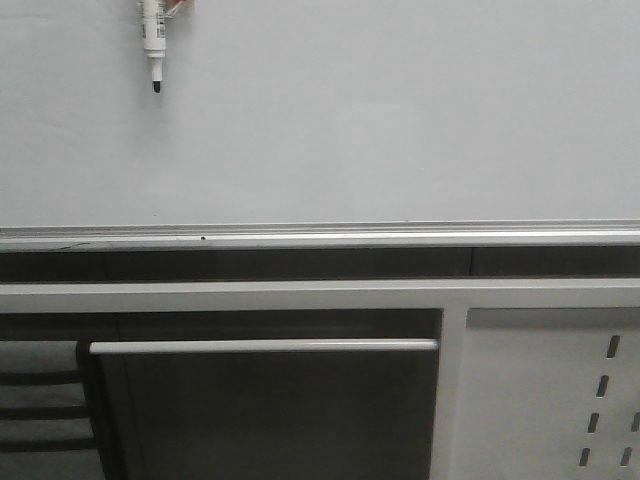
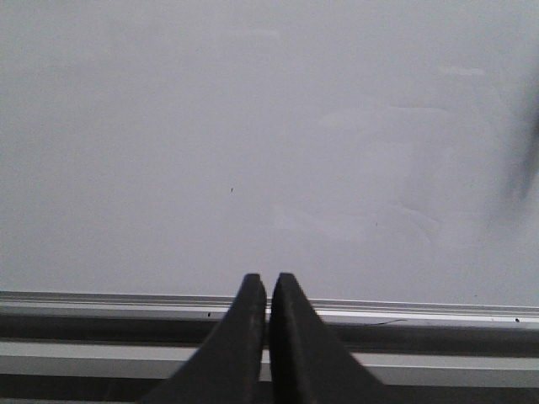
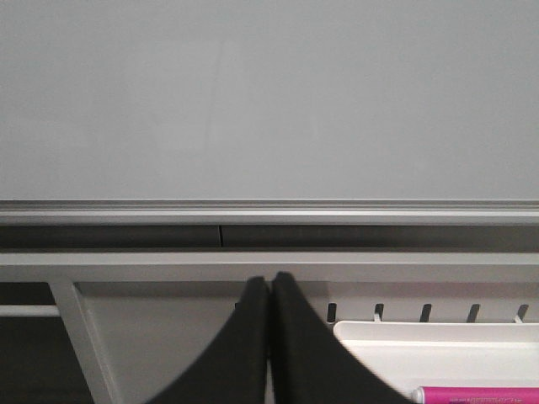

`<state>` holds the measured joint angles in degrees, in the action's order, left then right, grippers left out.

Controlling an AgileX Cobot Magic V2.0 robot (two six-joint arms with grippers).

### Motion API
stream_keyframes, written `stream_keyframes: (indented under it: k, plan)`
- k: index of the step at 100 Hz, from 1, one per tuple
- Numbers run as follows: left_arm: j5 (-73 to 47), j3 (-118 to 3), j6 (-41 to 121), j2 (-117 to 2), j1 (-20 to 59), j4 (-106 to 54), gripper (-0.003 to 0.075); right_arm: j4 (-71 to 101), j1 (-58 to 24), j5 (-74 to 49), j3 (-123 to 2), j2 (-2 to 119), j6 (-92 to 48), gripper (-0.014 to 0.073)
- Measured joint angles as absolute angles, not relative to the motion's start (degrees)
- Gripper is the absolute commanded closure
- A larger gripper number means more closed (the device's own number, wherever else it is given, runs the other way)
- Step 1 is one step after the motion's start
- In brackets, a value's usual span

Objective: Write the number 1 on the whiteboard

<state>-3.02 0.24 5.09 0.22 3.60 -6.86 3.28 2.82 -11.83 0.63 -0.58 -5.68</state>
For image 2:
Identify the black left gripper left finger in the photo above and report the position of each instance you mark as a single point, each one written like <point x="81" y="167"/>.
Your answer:
<point x="226" y="368"/>

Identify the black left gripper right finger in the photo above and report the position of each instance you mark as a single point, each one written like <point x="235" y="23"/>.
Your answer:
<point x="308" y="363"/>

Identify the white metal table frame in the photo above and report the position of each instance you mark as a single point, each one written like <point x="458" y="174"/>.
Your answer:
<point x="144" y="362"/>

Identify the white whiteboard with aluminium frame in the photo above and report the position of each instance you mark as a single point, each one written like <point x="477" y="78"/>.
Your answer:
<point x="384" y="152"/>

